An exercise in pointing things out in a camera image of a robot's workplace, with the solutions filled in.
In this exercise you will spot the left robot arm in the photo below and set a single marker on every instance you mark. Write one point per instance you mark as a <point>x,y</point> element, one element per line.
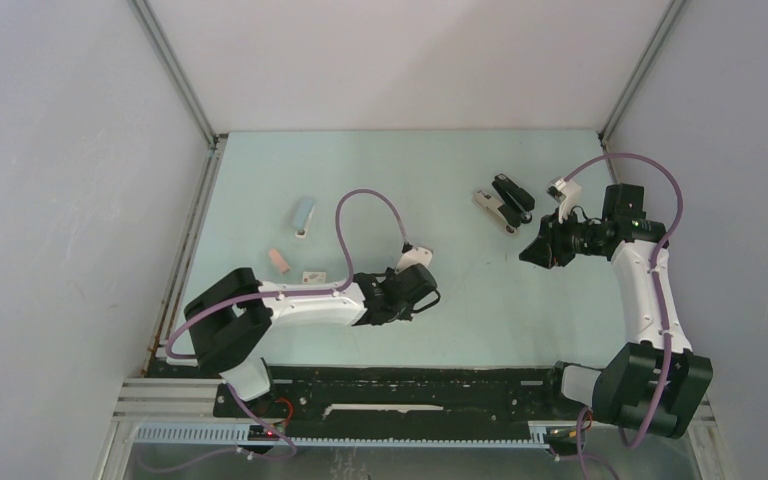
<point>228,320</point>

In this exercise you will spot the beige and black stapler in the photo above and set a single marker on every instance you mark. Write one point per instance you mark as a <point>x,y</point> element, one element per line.
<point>494,212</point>

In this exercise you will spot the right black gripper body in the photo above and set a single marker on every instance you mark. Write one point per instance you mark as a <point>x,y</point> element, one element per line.
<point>572,238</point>

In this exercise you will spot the light blue stapler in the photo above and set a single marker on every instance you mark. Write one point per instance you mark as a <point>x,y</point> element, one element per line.
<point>302,217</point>

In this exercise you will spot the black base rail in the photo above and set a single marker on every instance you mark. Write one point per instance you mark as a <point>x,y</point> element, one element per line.
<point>421,405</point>

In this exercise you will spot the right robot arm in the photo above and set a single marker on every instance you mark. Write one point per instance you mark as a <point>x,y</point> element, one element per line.
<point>655,382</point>

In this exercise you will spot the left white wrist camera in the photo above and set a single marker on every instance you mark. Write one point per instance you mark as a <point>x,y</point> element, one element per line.
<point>415,255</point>

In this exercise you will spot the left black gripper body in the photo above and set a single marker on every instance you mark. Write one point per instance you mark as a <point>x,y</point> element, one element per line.
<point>401,313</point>

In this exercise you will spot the white staple box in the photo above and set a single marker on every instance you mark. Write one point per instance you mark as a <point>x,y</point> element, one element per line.
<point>314,277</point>

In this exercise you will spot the pink mini stapler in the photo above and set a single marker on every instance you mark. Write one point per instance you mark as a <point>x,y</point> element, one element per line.
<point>278,261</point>

